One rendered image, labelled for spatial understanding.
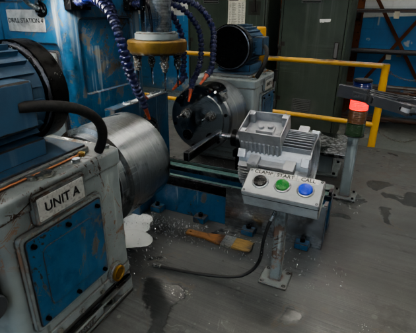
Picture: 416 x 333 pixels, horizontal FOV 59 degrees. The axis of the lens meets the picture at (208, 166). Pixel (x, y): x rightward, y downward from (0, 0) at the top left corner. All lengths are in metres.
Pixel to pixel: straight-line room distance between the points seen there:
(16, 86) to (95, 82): 0.65
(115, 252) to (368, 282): 0.61
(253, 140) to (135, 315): 0.53
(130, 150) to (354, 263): 0.65
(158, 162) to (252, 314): 0.42
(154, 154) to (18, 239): 0.41
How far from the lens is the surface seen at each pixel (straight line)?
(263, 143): 1.02
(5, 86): 0.62
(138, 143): 0.90
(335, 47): 4.14
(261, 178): 0.82
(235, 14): 4.48
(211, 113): 1.34
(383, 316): 0.95
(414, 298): 1.03
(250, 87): 1.53
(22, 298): 0.70
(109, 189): 0.78
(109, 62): 1.30
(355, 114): 1.30
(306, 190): 0.80
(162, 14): 1.14
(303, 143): 1.02
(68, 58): 1.17
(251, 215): 1.11
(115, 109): 1.14
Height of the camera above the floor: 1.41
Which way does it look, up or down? 23 degrees down
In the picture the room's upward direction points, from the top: straight up
